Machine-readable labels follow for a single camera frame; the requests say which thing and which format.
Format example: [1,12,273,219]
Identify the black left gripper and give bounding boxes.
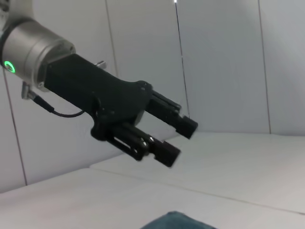
[44,53,199,168]

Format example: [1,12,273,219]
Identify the blue denim shorts with embroidery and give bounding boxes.
[142,211,216,229]

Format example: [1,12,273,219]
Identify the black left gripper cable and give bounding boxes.
[20,82,91,118]

